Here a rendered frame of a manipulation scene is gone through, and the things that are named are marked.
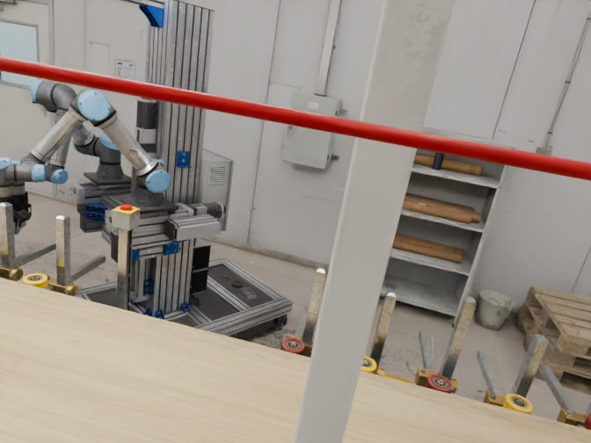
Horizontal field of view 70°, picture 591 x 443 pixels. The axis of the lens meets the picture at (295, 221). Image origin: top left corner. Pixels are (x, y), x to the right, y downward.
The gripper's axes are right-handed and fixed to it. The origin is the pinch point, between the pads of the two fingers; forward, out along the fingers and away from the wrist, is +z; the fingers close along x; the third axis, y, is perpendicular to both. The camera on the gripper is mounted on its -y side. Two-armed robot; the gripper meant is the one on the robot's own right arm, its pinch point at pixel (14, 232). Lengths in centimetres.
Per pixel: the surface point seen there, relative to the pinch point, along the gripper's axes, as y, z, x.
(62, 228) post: -36, -27, -55
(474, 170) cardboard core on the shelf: 190, -47, -248
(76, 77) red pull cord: -147, -92, -145
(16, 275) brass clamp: -35.6, -0.9, -33.5
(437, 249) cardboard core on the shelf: 186, 23, -237
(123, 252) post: -36, -23, -80
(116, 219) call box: -38, -36, -78
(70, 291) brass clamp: -36, -1, -59
